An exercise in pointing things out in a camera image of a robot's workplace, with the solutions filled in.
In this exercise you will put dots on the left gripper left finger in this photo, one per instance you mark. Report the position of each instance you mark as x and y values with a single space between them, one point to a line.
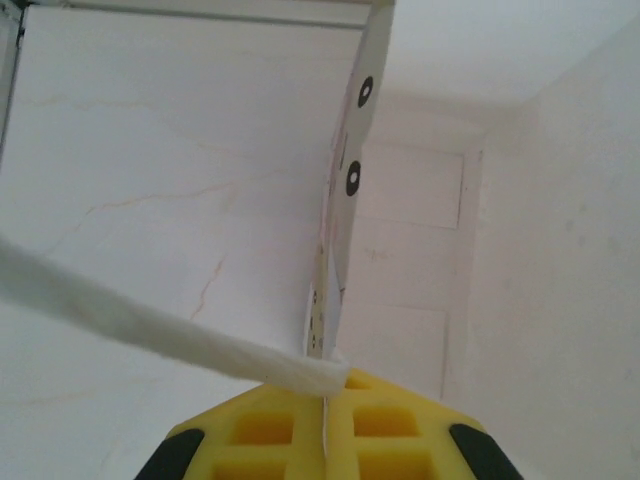
305 440

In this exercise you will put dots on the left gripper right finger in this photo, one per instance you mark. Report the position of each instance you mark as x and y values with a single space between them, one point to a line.
435 415

